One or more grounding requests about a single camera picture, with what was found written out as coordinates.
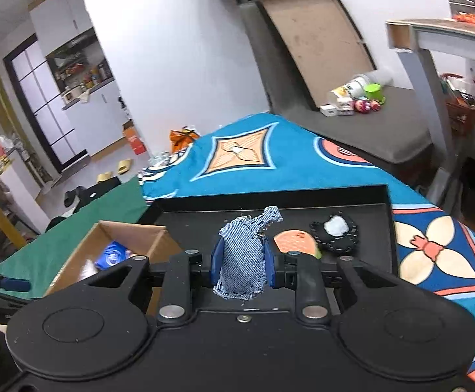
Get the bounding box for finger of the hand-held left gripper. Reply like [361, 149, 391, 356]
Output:
[0, 270, 32, 324]

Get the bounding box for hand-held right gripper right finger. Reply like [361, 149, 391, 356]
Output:
[264, 241, 409, 323]

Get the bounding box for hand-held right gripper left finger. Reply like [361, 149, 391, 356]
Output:
[58, 237, 224, 322]

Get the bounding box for denim cloth pouch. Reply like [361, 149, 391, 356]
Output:
[213, 206, 284, 302]

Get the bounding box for brown cardboard box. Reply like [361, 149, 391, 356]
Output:
[45, 220, 183, 316]

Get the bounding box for blue tissue packet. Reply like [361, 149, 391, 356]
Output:
[94, 240, 135, 272]

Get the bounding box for burger plush toy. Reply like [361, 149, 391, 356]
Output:
[273, 229, 323, 260]

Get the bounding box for black plastic tray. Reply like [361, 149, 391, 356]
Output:
[136, 184, 400, 312]

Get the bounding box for green cloth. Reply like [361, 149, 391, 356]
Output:
[0, 177, 151, 300]

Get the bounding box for white crumpled tissue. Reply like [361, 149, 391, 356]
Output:
[323, 215, 351, 237]

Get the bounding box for black slippers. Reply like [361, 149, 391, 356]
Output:
[63, 185, 88, 207]

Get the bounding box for teal printed blanket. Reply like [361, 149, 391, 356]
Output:
[138, 112, 475, 392]

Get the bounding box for orange patterned bag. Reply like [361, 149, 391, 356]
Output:
[169, 127, 201, 153]

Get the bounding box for yellow slippers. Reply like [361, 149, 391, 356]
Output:
[96, 158, 134, 183]

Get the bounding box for orange carton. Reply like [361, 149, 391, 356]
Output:
[122, 120, 149, 156]

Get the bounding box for grey bench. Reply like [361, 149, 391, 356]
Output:
[241, 2, 435, 165]

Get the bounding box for small white boxes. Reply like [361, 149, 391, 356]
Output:
[319, 103, 355, 117]

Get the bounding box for black framed glass door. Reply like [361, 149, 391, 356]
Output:
[2, 34, 90, 173]

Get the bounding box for red round toys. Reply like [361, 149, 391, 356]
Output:
[353, 97, 382, 114]

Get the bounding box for green cup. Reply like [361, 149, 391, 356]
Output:
[363, 83, 387, 104]

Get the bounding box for kitchen shelf with jars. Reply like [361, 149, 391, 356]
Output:
[45, 28, 115, 105]

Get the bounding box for red basket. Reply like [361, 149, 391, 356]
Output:
[440, 73, 475, 136]

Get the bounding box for white table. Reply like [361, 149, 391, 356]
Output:
[385, 17, 475, 210]

